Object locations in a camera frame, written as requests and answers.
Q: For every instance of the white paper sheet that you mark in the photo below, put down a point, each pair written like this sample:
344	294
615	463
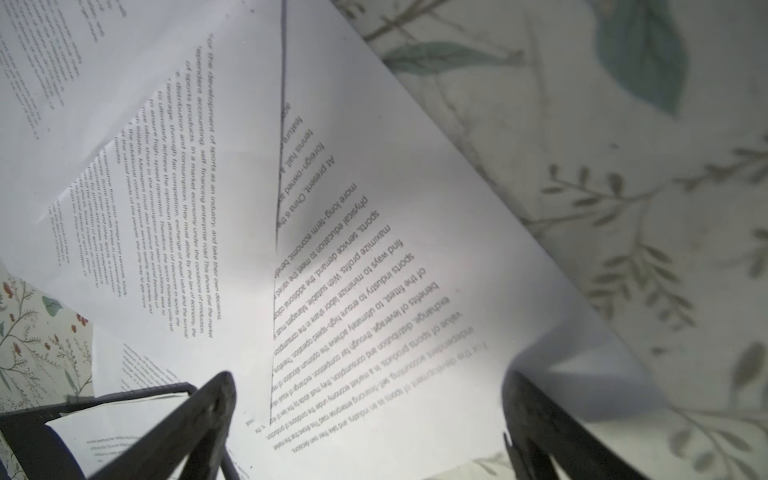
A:
149	204

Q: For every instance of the printed paper sheet back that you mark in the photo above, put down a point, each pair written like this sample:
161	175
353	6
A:
44	46

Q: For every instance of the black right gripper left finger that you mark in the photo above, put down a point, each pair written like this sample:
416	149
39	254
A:
193	435

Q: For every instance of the printed paper sheet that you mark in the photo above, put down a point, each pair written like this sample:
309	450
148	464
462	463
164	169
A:
405	289
44	46

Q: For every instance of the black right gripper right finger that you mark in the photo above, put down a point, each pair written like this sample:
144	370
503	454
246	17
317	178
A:
540	435

